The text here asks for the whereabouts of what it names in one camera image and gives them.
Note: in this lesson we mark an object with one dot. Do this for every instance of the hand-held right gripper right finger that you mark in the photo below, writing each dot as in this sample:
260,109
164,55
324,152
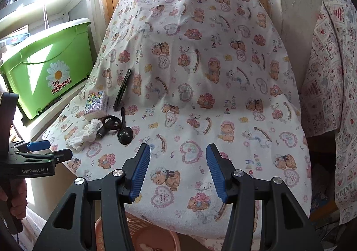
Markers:
216,172

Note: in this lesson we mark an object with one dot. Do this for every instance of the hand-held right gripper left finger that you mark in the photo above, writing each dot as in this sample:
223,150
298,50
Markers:
140,172

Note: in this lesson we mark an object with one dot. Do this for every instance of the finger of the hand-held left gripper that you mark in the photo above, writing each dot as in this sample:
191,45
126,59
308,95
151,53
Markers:
62,155
39,145

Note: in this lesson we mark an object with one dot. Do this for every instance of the white tissue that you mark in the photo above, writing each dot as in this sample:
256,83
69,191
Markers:
83,135

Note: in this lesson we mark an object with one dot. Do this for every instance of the black spoon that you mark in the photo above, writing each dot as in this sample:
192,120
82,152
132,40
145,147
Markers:
124,137

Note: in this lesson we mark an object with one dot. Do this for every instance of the small black cylinder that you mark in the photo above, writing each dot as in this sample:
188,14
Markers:
102,131

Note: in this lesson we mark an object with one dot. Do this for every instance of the colourful tissue pack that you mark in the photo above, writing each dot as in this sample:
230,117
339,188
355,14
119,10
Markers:
94,104

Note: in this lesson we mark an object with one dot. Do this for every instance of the pink plastic basket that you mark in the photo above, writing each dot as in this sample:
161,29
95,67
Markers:
156,237

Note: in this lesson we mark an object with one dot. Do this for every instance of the person's left hand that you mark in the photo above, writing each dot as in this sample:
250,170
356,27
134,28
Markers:
19,198

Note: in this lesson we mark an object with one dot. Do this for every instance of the white cat printed cloth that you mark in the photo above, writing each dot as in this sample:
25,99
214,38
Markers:
30,228

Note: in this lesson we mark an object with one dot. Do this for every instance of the green plastic storage bin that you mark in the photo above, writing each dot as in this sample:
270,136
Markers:
41,58

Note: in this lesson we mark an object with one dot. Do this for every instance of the bear printed cloth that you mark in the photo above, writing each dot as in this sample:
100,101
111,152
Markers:
195,72

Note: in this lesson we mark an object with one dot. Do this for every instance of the stack of books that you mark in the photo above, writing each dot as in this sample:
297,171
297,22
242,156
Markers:
16,38

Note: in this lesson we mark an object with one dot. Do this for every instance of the white shelf unit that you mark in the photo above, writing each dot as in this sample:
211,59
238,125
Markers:
92,8

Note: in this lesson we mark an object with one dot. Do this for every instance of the pink patchwork printed cloth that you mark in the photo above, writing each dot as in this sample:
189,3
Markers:
326,72

